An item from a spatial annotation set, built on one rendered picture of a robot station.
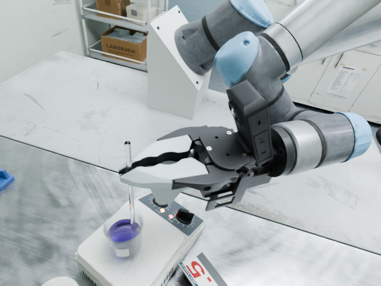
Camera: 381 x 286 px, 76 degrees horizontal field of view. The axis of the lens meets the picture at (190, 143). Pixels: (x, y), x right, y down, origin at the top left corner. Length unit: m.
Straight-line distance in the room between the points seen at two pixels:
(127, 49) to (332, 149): 2.32
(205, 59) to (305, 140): 0.44
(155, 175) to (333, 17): 0.33
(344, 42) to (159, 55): 0.43
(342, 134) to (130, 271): 0.35
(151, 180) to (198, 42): 0.51
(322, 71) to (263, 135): 2.50
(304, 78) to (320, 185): 2.11
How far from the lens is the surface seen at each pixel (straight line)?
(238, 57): 0.38
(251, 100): 0.24
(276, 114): 0.44
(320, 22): 0.43
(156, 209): 0.47
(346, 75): 2.82
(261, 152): 0.30
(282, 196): 0.64
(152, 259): 0.40
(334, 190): 0.74
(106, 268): 0.40
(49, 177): 0.63
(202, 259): 0.50
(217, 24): 0.69
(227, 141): 0.30
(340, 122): 0.41
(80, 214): 0.56
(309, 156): 0.35
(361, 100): 2.99
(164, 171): 0.26
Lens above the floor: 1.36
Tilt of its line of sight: 43 degrees down
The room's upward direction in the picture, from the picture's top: 11 degrees clockwise
